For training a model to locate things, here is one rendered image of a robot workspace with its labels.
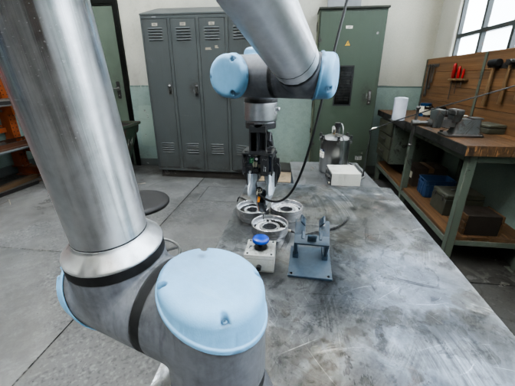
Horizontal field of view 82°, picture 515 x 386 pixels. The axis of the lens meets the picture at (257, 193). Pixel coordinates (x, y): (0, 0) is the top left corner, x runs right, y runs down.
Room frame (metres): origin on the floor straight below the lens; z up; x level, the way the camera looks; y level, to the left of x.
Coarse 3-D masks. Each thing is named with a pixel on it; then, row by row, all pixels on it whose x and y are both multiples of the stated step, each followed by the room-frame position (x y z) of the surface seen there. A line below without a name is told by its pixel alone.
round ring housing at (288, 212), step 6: (276, 204) 0.90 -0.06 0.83; (294, 204) 0.90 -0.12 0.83; (300, 204) 0.88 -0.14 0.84; (270, 210) 0.87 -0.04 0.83; (276, 210) 0.83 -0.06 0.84; (282, 210) 0.89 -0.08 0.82; (288, 210) 0.89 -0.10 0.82; (294, 210) 0.86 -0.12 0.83; (300, 210) 0.84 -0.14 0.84; (282, 216) 0.82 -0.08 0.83; (288, 216) 0.82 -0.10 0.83; (294, 216) 0.82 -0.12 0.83; (300, 216) 0.84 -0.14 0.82; (288, 222) 0.82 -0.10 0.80
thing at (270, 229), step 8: (264, 216) 0.80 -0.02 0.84; (272, 216) 0.80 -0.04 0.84; (256, 224) 0.76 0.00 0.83; (264, 224) 0.76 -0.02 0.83; (272, 224) 0.77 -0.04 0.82; (256, 232) 0.71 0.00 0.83; (264, 232) 0.70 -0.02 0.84; (272, 232) 0.70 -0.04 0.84; (280, 232) 0.71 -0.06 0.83; (280, 240) 0.71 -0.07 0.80
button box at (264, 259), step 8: (248, 240) 0.64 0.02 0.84; (272, 240) 0.64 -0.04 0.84; (248, 248) 0.61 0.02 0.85; (256, 248) 0.60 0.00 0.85; (264, 248) 0.60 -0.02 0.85; (272, 248) 0.61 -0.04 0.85; (248, 256) 0.58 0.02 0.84; (256, 256) 0.58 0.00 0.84; (264, 256) 0.58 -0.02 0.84; (272, 256) 0.57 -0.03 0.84; (256, 264) 0.58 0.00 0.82; (264, 264) 0.57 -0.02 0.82; (272, 264) 0.57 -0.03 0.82; (272, 272) 0.57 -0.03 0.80
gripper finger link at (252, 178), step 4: (248, 176) 0.71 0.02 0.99; (252, 176) 0.70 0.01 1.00; (256, 176) 0.71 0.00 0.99; (248, 180) 0.71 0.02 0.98; (252, 180) 0.70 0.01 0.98; (256, 180) 0.71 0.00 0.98; (248, 184) 0.71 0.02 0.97; (252, 184) 0.70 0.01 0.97; (256, 184) 0.72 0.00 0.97; (248, 188) 0.67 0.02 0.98; (252, 188) 0.70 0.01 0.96; (256, 188) 0.71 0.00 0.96; (248, 192) 0.67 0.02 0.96; (252, 192) 0.70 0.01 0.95; (256, 192) 0.71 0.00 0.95; (252, 196) 0.71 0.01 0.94; (256, 196) 0.71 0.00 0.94; (252, 200) 0.71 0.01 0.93; (256, 200) 0.71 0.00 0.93
